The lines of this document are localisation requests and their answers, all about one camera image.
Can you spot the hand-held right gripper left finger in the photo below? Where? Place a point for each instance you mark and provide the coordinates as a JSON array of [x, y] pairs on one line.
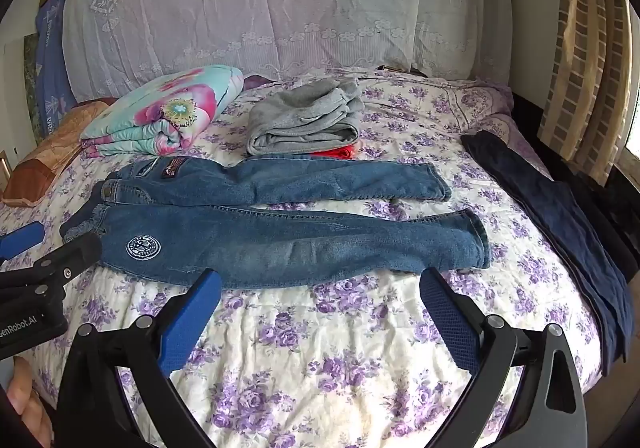
[[192, 318]]

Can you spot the dark navy pants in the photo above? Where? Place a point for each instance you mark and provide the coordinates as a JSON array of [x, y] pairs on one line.
[[560, 228]]

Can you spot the purple floral bedsheet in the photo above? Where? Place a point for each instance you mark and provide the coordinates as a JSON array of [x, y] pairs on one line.
[[325, 353]]

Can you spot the blue printed cloth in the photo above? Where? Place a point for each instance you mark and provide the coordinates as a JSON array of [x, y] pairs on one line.
[[52, 63]]

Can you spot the window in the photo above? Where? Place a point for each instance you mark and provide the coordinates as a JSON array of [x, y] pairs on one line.
[[631, 93]]

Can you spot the beige checked curtain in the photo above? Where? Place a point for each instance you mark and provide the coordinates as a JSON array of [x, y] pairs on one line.
[[580, 53]]

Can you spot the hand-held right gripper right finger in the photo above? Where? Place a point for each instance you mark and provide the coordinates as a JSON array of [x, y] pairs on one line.
[[447, 323]]

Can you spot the folded grey sweater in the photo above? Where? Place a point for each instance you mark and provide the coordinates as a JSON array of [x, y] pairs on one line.
[[300, 123]]

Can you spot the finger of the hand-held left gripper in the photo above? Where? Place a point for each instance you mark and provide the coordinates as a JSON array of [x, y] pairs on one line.
[[22, 240], [75, 253]]

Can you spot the wooden frame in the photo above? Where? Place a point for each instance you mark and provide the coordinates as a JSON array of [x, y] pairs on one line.
[[4, 166]]

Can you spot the person's left hand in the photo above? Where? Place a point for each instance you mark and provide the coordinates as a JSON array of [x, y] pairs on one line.
[[27, 403]]

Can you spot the brown pillow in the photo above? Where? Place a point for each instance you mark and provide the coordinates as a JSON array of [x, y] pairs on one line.
[[50, 158]]

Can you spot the red and blue folded garment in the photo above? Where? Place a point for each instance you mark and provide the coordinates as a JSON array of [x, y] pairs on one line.
[[337, 152]]

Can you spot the folded floral blanket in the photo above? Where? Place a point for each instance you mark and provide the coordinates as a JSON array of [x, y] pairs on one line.
[[165, 108]]

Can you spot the white lace cloth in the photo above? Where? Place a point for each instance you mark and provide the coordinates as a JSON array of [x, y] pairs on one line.
[[280, 3]]

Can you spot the blue denim pants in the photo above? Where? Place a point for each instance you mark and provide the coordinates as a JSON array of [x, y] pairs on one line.
[[250, 253]]

